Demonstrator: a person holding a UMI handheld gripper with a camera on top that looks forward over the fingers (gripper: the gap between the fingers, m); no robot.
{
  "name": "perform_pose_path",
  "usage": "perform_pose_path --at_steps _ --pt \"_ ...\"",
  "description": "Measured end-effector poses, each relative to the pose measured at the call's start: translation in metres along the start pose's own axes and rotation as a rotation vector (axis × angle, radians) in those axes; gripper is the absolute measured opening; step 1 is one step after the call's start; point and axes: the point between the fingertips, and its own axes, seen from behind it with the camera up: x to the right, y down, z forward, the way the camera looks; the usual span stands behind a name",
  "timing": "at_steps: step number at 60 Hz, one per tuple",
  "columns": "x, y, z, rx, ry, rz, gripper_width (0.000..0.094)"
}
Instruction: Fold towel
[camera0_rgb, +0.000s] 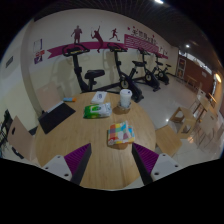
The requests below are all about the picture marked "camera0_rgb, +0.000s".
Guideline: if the brown tape roll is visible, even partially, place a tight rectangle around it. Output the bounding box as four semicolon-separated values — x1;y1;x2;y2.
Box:
116;101;133;114

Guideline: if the black exercise bike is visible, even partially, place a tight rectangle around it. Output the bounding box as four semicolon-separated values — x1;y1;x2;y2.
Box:
137;47;162;93
62;43;106;94
153;51;173;86
107;42;145;104

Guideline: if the flat white box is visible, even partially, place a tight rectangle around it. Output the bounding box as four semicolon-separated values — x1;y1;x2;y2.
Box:
90;90;109;105

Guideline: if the wooden shelf unit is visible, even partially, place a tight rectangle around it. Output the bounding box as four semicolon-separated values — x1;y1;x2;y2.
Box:
176;55;188;79

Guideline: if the wall poster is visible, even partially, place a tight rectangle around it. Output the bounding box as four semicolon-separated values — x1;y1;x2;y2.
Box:
32;38;46;65

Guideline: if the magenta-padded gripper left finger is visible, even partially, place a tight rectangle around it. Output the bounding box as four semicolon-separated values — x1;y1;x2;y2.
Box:
42;143;93;186

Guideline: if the colourful checked towel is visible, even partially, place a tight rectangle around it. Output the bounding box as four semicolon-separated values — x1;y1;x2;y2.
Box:
106;120;136;147

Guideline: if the green wet wipes pack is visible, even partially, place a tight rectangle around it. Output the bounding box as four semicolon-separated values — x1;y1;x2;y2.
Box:
83;102;113;120

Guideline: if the beige wooden chair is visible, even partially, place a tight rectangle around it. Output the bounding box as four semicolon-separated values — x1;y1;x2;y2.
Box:
7;115;37;163
35;83;64;113

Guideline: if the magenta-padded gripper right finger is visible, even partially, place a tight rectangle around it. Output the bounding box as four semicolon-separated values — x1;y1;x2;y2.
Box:
131;143;184;186

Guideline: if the blue and orange marker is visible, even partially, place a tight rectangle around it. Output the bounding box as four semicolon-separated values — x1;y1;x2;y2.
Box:
62;96;78;103

